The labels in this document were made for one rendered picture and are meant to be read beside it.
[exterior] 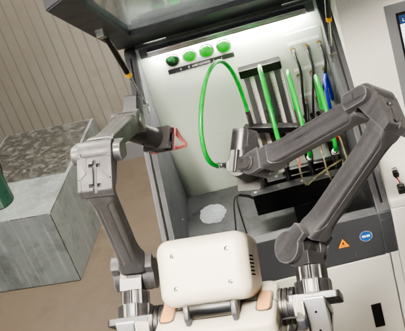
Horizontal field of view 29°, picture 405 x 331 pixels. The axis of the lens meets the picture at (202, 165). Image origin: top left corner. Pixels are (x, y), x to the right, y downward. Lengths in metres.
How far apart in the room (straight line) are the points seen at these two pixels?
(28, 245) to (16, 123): 1.28
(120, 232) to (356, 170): 0.54
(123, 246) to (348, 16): 1.06
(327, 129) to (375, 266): 0.80
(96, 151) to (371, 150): 0.59
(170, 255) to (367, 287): 0.98
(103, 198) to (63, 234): 2.41
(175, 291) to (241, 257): 0.17
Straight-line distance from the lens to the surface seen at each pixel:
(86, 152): 1.67
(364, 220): 2.39
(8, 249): 4.18
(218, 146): 2.81
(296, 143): 1.87
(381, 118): 1.69
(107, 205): 1.68
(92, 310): 3.96
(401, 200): 2.38
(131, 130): 1.97
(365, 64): 2.47
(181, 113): 2.74
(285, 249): 1.80
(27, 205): 4.11
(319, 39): 2.67
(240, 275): 1.68
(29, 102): 5.07
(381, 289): 2.57
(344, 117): 1.78
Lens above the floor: 2.37
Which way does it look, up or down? 30 degrees down
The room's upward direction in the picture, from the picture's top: 18 degrees counter-clockwise
